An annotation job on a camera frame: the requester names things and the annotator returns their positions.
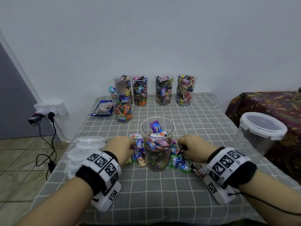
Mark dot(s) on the person's left hand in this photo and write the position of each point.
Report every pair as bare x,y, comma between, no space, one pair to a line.
120,148

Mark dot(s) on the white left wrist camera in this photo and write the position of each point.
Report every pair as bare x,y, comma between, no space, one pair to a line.
107,197

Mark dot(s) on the person's right hand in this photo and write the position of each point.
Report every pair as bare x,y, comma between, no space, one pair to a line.
200,147

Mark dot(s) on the white wall socket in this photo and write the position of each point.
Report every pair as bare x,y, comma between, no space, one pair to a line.
51,108

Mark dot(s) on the person's right forearm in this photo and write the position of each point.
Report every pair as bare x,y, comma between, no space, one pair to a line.
273,197

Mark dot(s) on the black marker-tagged left wristband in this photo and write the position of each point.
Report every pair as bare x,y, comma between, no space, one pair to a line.
98,170

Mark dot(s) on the dark patterned cloth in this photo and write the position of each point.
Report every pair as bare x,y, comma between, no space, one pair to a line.
268,105

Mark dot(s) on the black marker-tagged wristband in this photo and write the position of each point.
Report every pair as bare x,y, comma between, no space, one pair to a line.
98,170
230,166

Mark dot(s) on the small transparent plastic jar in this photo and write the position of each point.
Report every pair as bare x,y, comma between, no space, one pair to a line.
186,90
164,90
122,82

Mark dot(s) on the person's left forearm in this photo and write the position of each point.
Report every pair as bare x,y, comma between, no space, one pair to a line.
56,202

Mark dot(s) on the blue snack packet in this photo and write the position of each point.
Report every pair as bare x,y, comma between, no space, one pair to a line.
102,108

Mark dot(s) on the pile of colourful candies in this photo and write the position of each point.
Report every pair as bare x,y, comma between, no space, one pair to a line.
176,161

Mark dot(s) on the black power plug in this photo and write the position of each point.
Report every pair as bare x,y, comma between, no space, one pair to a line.
35,119

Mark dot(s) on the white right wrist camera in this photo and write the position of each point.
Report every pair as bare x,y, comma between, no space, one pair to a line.
215,190

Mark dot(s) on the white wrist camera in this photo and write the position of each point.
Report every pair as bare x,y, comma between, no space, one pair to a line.
215,190
107,197

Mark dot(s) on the tall transparent plastic jar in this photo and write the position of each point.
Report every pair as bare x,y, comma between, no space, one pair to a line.
140,90

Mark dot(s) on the black marker-tagged right wristband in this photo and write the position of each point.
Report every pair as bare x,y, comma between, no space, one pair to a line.
230,166

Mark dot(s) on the grey door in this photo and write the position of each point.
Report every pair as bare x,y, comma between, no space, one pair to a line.
13,98

